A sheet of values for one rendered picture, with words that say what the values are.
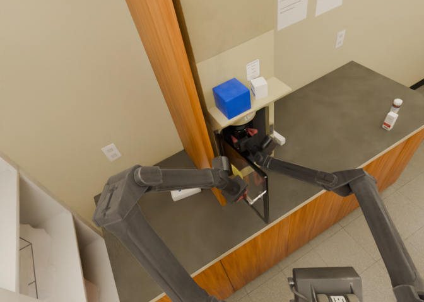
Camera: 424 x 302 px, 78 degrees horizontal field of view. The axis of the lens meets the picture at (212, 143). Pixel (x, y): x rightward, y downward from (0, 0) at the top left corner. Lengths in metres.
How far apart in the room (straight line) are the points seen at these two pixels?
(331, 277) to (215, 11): 0.74
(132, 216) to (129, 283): 0.87
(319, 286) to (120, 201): 0.36
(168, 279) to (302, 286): 0.29
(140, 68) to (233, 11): 0.59
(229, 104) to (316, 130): 0.89
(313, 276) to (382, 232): 0.40
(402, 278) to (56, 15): 1.32
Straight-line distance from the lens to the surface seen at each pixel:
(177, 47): 0.75
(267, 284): 2.22
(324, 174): 0.93
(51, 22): 1.21
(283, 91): 1.06
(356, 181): 0.89
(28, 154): 1.50
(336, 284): 0.47
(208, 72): 0.94
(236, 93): 0.92
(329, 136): 1.69
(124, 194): 0.54
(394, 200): 2.69
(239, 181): 1.04
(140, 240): 0.57
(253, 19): 0.97
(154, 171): 0.59
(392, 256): 0.81
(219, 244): 1.32
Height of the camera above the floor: 2.17
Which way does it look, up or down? 48 degrees down
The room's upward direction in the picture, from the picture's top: 15 degrees counter-clockwise
